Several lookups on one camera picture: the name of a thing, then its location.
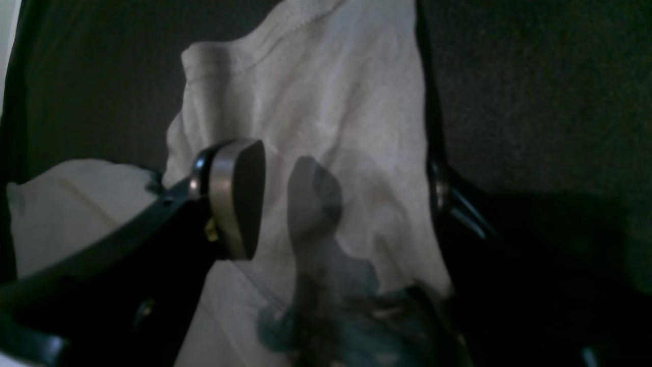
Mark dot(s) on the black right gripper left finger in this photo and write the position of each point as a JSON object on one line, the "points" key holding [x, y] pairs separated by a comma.
{"points": [[128, 300]]}

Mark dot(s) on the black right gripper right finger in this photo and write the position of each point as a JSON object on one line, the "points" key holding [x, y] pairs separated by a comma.
{"points": [[539, 278]]}

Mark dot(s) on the grey T-shirt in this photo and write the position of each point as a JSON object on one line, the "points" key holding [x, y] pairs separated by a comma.
{"points": [[348, 271]]}

